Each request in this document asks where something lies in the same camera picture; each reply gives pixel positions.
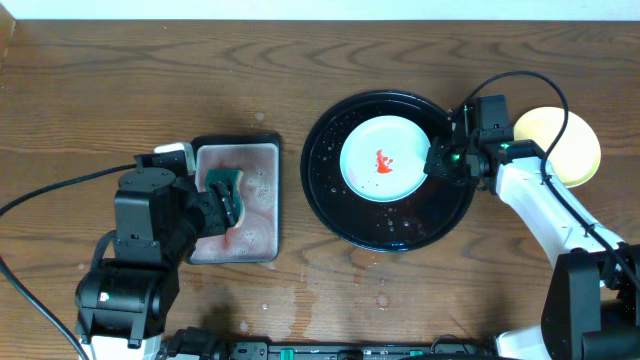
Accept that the yellow plate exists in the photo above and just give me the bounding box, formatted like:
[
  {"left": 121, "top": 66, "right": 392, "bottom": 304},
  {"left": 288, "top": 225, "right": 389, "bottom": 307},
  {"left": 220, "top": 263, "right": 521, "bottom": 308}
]
[{"left": 514, "top": 107, "right": 601, "bottom": 188}]

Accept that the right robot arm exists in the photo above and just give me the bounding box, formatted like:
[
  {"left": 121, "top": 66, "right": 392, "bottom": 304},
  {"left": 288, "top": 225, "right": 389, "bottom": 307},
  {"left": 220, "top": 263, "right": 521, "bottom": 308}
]
[{"left": 424, "top": 138, "right": 639, "bottom": 359}]

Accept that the mint plate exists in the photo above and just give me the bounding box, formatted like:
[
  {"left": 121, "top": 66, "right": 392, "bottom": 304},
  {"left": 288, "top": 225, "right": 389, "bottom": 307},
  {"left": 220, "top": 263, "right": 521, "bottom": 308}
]
[{"left": 339, "top": 115, "right": 431, "bottom": 203}]

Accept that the green and yellow sponge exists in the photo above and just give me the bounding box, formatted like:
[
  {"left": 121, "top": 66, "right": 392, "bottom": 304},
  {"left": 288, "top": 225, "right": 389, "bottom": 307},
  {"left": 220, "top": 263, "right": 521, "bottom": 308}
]
[{"left": 205, "top": 168, "right": 244, "bottom": 228}]

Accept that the black round serving tray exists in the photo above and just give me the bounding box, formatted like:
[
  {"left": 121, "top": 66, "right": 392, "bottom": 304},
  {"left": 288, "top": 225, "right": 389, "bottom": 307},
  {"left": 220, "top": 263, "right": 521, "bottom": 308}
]
[{"left": 300, "top": 90, "right": 475, "bottom": 252}]

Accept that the black rectangular soapy tray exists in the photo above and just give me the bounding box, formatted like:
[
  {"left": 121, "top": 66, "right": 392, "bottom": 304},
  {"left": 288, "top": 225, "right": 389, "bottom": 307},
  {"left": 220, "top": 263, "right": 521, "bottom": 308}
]
[{"left": 189, "top": 134, "right": 280, "bottom": 265}]

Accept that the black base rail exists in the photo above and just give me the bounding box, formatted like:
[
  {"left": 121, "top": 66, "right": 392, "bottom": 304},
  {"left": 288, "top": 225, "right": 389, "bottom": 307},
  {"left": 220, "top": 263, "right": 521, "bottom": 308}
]
[{"left": 155, "top": 327, "right": 498, "bottom": 360}]

